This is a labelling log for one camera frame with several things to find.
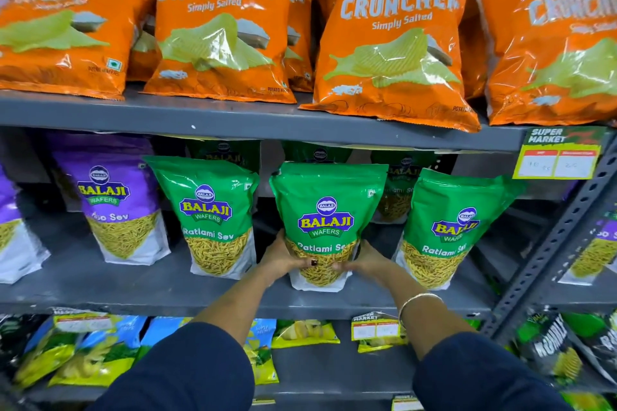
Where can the person's left hand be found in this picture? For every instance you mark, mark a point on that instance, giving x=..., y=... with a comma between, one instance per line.
x=277, y=264

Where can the person's right hand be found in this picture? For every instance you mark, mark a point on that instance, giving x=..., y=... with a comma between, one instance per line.
x=373, y=266

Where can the person's left thumb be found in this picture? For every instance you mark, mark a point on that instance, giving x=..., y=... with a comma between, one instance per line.
x=303, y=264

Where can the person's right thumb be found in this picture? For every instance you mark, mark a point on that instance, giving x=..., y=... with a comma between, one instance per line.
x=345, y=265

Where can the green snack pouch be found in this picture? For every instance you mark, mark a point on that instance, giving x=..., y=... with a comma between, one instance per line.
x=328, y=203

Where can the person's right forearm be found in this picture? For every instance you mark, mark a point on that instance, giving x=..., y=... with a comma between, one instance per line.
x=462, y=367

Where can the person's left forearm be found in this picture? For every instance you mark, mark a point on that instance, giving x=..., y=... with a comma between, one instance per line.
x=193, y=357

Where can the green and yellow price tag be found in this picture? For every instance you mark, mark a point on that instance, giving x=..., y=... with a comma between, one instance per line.
x=559, y=155
x=375, y=327
x=407, y=404
x=79, y=320

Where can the silver bangle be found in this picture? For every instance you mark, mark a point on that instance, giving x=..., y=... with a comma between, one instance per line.
x=418, y=298

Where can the blue and yellow chip packet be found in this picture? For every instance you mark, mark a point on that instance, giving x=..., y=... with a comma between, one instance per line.
x=260, y=353
x=161, y=333
x=103, y=353
x=46, y=353

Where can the row of green pouches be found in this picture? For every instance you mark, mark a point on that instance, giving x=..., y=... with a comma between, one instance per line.
x=212, y=203

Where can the purple snack pouch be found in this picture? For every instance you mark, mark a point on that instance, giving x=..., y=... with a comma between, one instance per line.
x=12, y=242
x=595, y=251
x=113, y=194

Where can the grey slotted metal upright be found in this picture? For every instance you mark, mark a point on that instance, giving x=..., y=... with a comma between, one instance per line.
x=554, y=242

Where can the black and green snack packet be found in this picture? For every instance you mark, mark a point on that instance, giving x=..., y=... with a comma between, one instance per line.
x=547, y=348
x=597, y=336

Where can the row of orange chip packets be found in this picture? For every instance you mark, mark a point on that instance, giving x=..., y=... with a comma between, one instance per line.
x=221, y=15

